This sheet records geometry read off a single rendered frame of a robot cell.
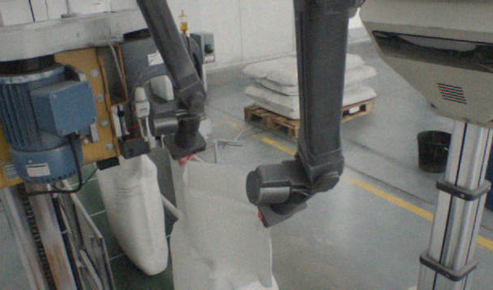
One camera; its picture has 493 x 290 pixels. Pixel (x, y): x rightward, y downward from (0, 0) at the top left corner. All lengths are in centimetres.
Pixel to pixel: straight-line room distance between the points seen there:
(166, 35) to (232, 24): 523
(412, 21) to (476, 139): 38
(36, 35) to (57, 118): 16
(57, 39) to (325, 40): 60
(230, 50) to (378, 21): 525
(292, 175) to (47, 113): 49
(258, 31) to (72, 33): 553
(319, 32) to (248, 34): 584
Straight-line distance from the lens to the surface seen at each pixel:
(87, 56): 114
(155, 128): 98
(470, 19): 86
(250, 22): 629
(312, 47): 47
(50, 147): 97
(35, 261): 137
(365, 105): 464
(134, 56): 118
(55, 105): 86
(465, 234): 126
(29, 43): 89
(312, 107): 54
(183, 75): 94
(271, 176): 67
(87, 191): 253
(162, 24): 89
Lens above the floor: 149
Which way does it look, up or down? 23 degrees down
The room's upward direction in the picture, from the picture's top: 3 degrees counter-clockwise
